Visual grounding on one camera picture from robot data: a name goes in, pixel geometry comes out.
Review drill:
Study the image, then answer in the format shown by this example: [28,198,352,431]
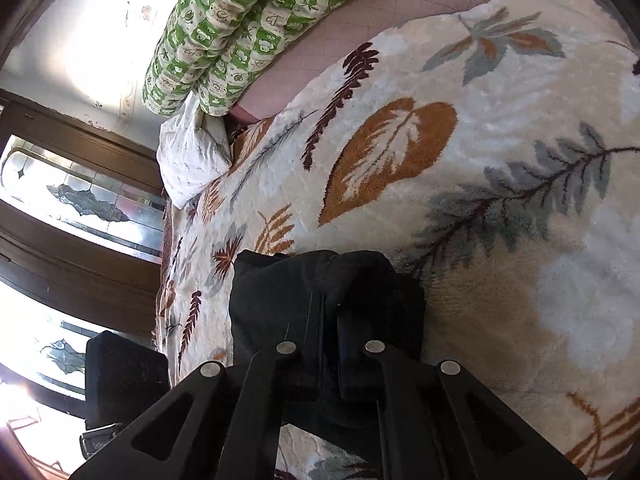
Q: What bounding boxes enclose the black pants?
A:
[229,250,425,464]

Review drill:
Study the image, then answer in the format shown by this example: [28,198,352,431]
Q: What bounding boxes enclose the dark wooden wardrobe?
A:
[1,92,165,418]

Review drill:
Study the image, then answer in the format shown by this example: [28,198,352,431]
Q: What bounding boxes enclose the white floral pillow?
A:
[156,92,233,209]

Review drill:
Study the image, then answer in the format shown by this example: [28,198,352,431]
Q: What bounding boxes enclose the leaf pattern plush blanket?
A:
[155,0,639,479]

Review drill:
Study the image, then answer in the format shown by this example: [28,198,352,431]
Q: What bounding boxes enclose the green patterned quilt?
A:
[142,0,347,117]

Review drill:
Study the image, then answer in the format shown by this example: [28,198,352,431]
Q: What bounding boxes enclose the pink quilted bed sheet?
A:
[230,0,489,125]

